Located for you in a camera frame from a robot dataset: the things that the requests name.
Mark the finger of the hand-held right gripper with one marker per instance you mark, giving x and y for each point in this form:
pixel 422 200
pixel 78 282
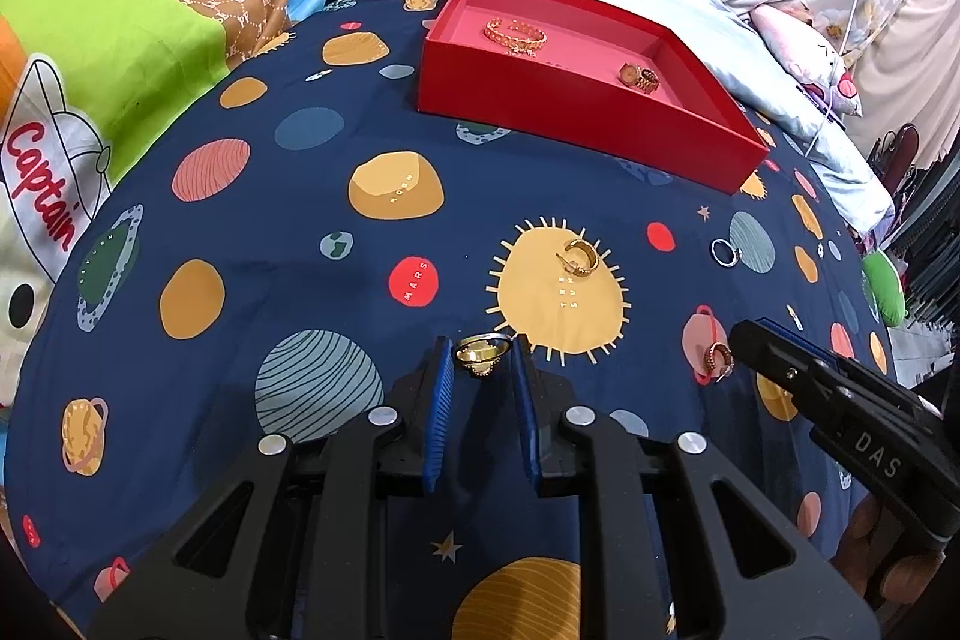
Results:
pixel 780 359

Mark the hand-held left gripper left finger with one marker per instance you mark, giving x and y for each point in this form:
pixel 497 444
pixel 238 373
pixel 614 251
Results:
pixel 439 415

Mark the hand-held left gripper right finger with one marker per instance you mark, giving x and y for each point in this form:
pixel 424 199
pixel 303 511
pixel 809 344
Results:
pixel 527 415

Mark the rose gold hoop earring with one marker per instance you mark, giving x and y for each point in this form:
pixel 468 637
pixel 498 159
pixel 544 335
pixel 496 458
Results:
pixel 714 355

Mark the red cardboard box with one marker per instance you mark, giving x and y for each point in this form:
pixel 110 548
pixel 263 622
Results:
pixel 570 115

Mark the gold wrist watch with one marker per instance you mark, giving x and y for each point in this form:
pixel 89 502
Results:
pixel 637 78

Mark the person's right hand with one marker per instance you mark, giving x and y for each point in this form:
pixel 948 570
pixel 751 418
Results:
pixel 885 565

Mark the green plush object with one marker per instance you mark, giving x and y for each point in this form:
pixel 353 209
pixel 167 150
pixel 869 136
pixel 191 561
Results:
pixel 883 287

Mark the navy planet print blanket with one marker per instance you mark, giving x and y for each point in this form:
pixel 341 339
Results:
pixel 300 220

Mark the light blue quilt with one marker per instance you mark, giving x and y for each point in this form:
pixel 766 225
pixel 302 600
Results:
pixel 750 63

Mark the pink printed pillow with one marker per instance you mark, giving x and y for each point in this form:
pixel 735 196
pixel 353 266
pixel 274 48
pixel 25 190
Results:
pixel 795 48

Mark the beige curtain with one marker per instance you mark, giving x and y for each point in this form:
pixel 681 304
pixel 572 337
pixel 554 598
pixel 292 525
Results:
pixel 907 33

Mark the colourful cartoon monkey blanket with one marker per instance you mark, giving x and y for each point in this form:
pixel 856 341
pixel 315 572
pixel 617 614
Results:
pixel 112 10

